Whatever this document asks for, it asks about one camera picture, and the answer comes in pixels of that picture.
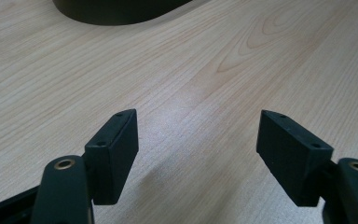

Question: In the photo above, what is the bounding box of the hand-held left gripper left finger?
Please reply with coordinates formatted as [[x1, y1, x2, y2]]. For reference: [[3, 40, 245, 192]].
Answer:
[[83, 108, 140, 206]]

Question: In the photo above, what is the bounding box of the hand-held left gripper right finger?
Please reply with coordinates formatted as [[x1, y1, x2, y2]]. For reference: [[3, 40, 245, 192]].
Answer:
[[255, 109, 335, 208]]

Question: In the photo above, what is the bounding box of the black key rack with tray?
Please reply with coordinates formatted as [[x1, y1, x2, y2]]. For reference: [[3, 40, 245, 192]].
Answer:
[[51, 0, 197, 26]]

